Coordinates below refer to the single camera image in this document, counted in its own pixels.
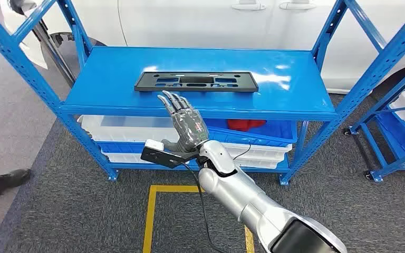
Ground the black plastic plate frame part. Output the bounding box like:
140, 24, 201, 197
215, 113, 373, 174
134, 71, 259, 93

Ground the blue metal shelf rack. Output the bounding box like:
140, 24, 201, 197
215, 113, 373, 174
0, 0, 405, 187

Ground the blue wheeled shelf rack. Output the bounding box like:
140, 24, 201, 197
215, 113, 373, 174
344, 59, 405, 183

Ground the red item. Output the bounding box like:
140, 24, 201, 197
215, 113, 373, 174
227, 119, 267, 132

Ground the blue plastic bin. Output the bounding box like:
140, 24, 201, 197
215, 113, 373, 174
95, 141, 148, 155

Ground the white car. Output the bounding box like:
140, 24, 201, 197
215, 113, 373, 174
0, 0, 405, 95

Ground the dark metal bar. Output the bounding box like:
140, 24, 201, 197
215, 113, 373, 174
31, 19, 76, 88

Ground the blue plastic crate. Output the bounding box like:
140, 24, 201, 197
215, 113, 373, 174
376, 112, 405, 168

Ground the person's black shoe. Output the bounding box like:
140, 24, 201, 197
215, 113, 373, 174
0, 168, 32, 202

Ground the thin black wire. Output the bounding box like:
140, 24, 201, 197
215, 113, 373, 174
233, 140, 253, 161

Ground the thick black camera cable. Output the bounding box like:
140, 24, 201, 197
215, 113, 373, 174
180, 161, 226, 253

